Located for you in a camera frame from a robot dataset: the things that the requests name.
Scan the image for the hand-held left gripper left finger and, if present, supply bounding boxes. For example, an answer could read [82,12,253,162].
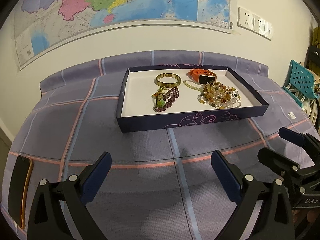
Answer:
[27,151,112,240]

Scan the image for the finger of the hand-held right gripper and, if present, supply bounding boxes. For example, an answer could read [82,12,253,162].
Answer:
[257,147,303,181]
[279,127,320,166]

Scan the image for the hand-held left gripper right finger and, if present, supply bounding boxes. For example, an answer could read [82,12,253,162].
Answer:
[211,150,295,240]

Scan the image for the clear crystal bracelet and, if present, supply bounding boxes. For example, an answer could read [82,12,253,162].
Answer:
[197,94,242,109]

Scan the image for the multicoloured stone bead necklace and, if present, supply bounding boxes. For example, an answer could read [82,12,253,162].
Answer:
[197,81,242,109]

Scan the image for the dark purple box tray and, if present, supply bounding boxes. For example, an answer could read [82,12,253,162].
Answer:
[116,64,270,133]

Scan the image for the yellow bead necklace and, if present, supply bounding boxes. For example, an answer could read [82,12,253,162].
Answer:
[183,79,203,92]

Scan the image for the purple beaded bracelet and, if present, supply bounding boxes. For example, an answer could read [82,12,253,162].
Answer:
[151,86,181,113]

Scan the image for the orange smartwatch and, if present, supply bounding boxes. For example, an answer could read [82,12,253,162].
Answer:
[188,68,218,84]

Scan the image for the tortoiseshell bangle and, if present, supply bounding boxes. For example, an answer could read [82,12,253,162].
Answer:
[155,73,182,87]

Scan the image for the white bags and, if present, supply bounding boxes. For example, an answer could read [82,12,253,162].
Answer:
[301,75,320,128]

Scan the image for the purple plaid blanket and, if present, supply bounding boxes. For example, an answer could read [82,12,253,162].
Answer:
[0,50,320,240]

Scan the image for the teal plastic basket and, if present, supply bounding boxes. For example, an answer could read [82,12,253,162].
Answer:
[282,60,320,108]

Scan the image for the black smartphone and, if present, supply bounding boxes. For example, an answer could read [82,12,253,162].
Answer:
[7,155,34,229]

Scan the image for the black shelf rack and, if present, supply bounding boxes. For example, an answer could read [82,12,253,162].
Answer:
[304,45,320,76]

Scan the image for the olive cloth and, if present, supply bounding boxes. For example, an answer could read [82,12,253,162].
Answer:
[310,26,320,48]

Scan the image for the white wall switch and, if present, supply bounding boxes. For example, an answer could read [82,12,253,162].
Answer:
[263,21,273,41]

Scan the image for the white wall socket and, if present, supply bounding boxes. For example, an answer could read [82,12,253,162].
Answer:
[252,14,266,36]
[237,7,254,30]

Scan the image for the colourful wall map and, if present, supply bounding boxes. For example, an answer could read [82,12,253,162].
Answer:
[14,0,237,71]

